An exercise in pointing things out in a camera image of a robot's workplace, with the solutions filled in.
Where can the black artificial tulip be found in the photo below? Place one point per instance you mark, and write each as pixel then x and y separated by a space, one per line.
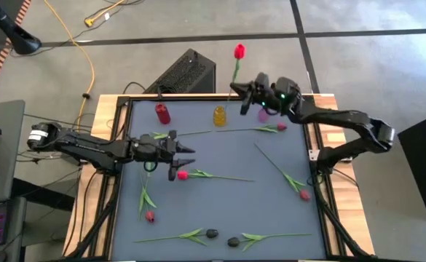
pixel 212 233
pixel 233 242

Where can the black stand base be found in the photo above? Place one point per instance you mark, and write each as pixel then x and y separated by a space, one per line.
pixel 19 38

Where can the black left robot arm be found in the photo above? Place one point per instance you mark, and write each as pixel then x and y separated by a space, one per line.
pixel 89 147

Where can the silver metal bracket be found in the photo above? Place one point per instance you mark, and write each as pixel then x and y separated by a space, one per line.
pixel 314 154

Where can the purple glass vase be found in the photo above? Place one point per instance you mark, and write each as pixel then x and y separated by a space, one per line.
pixel 263 116

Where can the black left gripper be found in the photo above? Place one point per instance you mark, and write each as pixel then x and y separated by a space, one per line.
pixel 154 149

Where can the black computer tower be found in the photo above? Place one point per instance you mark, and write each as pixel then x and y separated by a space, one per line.
pixel 183 74

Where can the red glass vase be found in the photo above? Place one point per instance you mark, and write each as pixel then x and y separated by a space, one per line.
pixel 162 113

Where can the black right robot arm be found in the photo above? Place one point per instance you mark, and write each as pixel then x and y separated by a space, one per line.
pixel 343 122

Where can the yellow glass vase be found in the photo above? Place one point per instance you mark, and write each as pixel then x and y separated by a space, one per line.
pixel 220 116

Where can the grey side desk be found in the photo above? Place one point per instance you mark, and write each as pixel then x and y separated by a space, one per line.
pixel 1 156

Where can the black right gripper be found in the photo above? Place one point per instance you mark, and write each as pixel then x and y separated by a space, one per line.
pixel 265 94

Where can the large black box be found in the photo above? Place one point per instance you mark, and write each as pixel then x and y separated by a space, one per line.
pixel 425 163

